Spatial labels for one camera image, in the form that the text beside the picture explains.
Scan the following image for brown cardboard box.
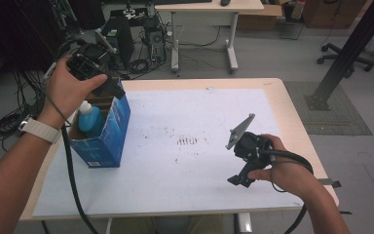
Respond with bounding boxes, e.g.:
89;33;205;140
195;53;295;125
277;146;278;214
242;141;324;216
236;3;285;32

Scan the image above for bundle of black floor cables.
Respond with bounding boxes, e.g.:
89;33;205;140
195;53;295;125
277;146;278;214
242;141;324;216
0;71;47;151

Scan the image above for blue cardboard box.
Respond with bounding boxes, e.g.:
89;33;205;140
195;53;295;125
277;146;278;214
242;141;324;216
67;79;132;169

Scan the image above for open computer case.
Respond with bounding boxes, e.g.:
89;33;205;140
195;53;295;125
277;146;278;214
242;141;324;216
142;16;168;63

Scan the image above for black keyboard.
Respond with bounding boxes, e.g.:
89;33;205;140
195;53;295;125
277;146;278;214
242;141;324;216
161;0;214;5

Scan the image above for black cables under desk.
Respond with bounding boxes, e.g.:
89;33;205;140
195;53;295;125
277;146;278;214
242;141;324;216
123;24;222;81

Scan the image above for black metal column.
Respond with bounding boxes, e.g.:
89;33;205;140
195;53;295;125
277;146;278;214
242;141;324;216
304;0;374;112

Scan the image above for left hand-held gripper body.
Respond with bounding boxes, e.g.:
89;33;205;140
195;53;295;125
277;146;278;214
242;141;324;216
66;28;119;82

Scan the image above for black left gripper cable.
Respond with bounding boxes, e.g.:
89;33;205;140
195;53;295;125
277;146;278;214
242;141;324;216
44;92;100;234

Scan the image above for blue bottle with white cap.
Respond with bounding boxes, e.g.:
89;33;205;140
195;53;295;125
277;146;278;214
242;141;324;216
77;99;107;138

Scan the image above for dark cabinet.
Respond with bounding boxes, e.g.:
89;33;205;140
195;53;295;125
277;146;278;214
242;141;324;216
0;0;66;73

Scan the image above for brown wooden cabinet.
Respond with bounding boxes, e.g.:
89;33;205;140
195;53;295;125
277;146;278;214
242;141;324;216
301;0;368;30

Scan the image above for white table leg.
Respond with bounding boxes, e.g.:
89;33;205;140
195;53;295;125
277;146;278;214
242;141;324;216
236;212;253;234

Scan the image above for wristwatch with white strap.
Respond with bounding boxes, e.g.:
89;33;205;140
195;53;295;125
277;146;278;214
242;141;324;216
18;114;62;145

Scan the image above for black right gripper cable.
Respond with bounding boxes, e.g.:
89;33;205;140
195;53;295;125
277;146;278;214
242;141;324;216
259;148;316;234

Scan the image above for black computer tower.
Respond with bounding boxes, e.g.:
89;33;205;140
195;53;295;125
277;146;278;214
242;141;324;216
101;15;136;70

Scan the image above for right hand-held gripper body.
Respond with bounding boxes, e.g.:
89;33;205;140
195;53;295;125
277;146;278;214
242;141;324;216
225;112;275;171

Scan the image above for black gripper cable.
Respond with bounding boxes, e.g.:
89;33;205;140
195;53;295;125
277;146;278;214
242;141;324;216
44;92;100;234
259;148;316;234

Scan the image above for black strap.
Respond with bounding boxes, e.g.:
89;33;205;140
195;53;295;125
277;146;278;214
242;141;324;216
317;177;343;189

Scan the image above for grey floor mat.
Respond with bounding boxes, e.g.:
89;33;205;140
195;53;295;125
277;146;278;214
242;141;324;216
283;80;373;137

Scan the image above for black office chair base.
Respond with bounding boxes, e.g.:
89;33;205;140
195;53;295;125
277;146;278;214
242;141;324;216
316;42;374;73

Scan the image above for person's right hand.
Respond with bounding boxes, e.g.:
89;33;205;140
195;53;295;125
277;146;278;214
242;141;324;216
246;134;314;199

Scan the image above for person's left hand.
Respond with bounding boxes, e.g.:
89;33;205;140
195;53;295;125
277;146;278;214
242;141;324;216
38;55;109;131

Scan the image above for white desk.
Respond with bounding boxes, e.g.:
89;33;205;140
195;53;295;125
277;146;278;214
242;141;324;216
154;0;265;74

